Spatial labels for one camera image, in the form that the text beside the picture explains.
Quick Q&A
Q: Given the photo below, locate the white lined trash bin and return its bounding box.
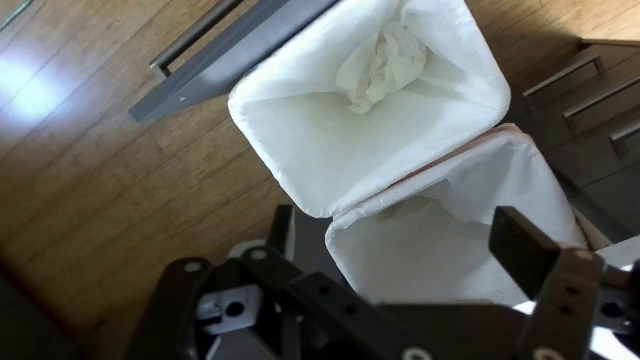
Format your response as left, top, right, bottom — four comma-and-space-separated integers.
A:
227, 0, 515, 220
324, 123, 588, 316

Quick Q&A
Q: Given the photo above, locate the dark drawer cabinet with handles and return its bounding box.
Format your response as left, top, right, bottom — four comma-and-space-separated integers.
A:
520, 37, 640, 246

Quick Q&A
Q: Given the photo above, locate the white paper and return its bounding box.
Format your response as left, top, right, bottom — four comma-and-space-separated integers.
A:
335, 18, 428, 115

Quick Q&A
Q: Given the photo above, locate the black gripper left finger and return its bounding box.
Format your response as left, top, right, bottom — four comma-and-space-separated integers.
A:
124, 246, 433, 360

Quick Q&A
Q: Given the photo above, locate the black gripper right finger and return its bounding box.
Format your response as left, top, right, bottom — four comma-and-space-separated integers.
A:
490, 204, 608, 360

